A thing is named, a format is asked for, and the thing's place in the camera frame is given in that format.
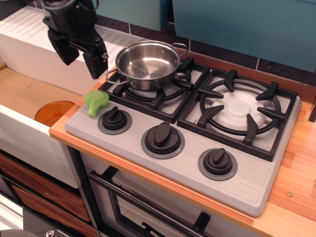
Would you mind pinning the black right burner grate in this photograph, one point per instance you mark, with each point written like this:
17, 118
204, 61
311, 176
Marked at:
248, 115

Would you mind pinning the upper wood drawer front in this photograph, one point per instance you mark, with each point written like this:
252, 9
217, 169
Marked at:
63, 195

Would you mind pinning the black middle stove knob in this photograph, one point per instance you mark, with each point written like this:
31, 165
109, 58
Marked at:
163, 141

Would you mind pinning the black right stove knob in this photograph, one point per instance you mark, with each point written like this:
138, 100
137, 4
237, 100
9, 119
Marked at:
217, 164

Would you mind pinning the black left stove knob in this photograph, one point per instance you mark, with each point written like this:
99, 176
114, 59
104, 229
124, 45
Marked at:
114, 121

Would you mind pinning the wood drawer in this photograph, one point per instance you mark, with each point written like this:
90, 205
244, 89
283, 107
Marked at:
66, 221
63, 195

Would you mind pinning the brass countertop screw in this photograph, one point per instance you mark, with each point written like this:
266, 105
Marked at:
289, 194

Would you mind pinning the white toy sink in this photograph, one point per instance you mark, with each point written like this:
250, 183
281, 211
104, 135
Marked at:
31, 76

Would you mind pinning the orange sink drain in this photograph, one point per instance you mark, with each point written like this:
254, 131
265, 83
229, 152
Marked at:
50, 113

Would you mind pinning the stainless steel pot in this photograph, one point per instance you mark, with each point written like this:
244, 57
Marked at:
147, 65

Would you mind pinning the lower wood drawer front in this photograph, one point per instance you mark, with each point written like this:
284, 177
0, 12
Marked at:
66, 221

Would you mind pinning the black stove knob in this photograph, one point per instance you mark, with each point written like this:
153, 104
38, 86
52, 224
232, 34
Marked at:
163, 141
114, 121
217, 164

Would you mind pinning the teal wall cabinet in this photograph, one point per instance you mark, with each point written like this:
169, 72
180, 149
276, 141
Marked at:
281, 31
150, 14

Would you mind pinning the black left burner grate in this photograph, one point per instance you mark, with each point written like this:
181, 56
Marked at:
165, 104

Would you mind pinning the grey toy stove top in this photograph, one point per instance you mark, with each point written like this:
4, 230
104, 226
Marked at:
247, 191

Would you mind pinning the teal left wall cabinet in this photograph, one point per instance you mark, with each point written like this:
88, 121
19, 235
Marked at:
150, 14

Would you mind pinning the teal right wall cabinet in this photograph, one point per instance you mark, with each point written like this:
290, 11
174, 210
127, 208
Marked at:
281, 31

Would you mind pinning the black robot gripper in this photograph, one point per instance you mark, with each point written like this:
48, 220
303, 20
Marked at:
71, 26

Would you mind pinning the oven door with handle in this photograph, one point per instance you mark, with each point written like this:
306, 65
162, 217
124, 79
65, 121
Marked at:
144, 219

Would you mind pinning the black burner grate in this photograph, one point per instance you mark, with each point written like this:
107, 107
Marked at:
165, 104
248, 115

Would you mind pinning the green toy cauliflower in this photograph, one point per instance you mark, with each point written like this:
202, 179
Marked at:
96, 99

